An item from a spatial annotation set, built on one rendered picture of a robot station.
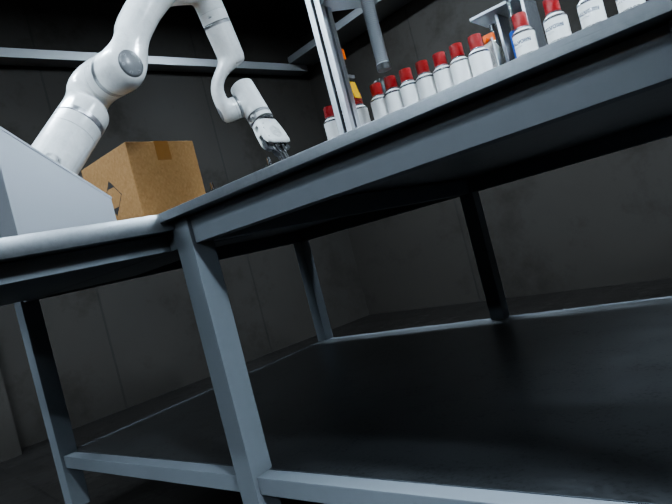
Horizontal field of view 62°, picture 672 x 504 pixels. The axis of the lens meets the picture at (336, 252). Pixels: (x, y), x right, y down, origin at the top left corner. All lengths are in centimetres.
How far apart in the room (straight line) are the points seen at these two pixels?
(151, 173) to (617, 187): 293
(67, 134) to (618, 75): 119
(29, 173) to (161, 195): 53
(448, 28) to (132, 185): 319
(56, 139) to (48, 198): 20
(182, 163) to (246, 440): 93
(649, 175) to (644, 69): 310
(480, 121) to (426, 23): 383
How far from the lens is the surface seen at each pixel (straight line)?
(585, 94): 77
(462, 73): 149
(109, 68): 159
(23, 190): 135
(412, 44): 469
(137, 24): 174
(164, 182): 180
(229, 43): 196
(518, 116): 80
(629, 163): 388
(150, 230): 127
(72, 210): 137
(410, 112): 83
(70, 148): 150
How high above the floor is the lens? 65
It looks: level
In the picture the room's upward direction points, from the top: 14 degrees counter-clockwise
